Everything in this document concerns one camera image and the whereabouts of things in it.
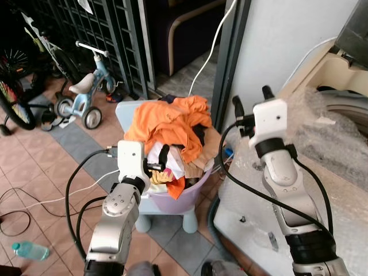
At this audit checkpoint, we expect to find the cream washing machine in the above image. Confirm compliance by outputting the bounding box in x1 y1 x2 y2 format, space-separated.
276 0 368 173

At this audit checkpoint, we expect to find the white cloth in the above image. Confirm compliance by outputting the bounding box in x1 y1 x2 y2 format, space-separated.
146 142 186 180

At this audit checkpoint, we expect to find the yellow cloth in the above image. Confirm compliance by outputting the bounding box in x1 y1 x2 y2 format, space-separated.
149 171 174 187

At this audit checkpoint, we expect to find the orange garment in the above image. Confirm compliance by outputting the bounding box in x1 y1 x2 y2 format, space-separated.
123 95 213 200

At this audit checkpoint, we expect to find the purple plastic basin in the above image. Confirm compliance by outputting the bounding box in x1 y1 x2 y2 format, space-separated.
140 160 215 217

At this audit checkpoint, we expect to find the brown cloth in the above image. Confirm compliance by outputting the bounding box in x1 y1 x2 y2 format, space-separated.
183 125 223 178

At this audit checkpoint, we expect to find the light blue child chair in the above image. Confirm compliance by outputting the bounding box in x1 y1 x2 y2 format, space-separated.
115 100 200 233

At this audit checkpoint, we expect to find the light blue child tricycle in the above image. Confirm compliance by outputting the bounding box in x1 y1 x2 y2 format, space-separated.
54 41 125 131

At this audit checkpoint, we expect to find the grey left robot foot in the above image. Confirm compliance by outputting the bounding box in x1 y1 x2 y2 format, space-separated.
128 261 163 276

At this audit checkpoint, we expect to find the grey robot foot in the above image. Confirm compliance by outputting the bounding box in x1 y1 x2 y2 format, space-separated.
201 259 249 276
128 261 163 276

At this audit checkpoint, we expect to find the grey right robot foot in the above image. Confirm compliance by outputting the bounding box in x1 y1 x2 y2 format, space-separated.
201 259 249 276

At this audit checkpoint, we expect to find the black metal grid gate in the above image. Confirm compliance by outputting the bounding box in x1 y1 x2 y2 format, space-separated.
16 0 155 99

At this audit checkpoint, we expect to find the clear plastic water bottle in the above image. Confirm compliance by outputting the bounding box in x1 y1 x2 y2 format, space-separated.
11 240 51 261

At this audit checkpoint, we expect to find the black bicycle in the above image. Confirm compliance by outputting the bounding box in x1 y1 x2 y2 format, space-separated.
0 10 59 137

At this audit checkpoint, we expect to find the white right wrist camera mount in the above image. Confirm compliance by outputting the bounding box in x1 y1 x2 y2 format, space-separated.
252 98 289 145

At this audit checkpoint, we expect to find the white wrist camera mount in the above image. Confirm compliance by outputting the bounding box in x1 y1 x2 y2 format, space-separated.
252 98 289 145
117 140 152 178

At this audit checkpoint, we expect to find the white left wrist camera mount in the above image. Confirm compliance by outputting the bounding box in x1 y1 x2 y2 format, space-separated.
117 140 152 178

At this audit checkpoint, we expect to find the dark grey door frame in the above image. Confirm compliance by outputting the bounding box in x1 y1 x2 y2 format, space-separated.
210 0 252 134

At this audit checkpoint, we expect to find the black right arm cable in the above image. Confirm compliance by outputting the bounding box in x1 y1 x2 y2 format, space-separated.
218 117 335 232

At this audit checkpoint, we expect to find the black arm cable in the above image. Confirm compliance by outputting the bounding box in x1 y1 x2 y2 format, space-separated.
218 117 335 232
64 147 120 260

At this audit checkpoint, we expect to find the white wall cable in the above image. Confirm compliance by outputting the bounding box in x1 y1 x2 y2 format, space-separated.
188 0 240 99

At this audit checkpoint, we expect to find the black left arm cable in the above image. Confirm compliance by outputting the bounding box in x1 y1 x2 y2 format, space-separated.
64 147 120 260

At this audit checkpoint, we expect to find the white floor cable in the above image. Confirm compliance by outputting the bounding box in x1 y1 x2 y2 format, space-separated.
0 169 120 212

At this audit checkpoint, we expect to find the black floor cable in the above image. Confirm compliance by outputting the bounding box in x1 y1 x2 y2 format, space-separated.
0 186 36 237

